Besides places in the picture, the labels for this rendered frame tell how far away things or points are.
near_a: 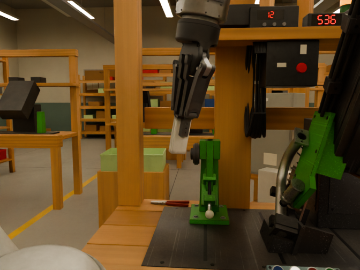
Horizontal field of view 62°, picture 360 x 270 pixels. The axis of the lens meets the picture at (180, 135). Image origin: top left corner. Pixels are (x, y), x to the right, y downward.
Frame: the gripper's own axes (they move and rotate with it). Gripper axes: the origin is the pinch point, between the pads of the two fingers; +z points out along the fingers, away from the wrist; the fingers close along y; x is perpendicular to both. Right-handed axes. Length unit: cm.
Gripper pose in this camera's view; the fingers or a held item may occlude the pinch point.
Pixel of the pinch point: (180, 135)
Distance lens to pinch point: 56.1
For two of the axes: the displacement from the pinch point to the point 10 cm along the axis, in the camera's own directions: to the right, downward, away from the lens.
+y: 3.9, 2.6, -8.8
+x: 9.0, 0.7, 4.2
